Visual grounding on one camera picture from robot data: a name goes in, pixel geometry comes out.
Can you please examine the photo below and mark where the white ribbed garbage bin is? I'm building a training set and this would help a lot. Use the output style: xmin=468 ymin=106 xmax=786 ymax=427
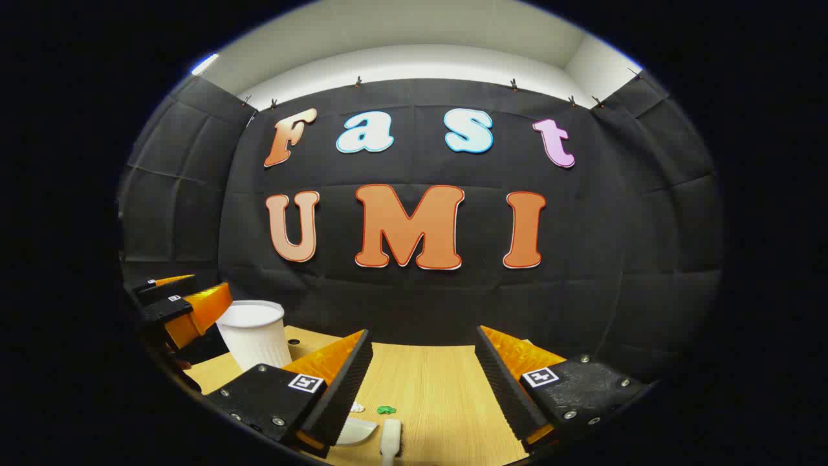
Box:
xmin=215 ymin=300 xmax=293 ymax=372

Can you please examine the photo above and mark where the small grey broom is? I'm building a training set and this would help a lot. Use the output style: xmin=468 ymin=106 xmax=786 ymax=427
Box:
xmin=379 ymin=419 xmax=403 ymax=466

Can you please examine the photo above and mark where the wooden desktop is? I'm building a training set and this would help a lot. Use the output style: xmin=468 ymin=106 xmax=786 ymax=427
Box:
xmin=184 ymin=326 xmax=528 ymax=466

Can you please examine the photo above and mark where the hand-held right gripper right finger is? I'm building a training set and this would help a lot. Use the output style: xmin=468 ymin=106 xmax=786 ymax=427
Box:
xmin=475 ymin=325 xmax=651 ymax=454

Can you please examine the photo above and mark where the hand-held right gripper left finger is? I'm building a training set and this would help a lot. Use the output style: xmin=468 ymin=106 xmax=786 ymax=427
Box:
xmin=206 ymin=328 xmax=375 ymax=459

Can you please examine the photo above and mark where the grey dustpan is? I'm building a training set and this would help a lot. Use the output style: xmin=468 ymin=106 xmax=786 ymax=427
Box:
xmin=335 ymin=416 xmax=380 ymax=447

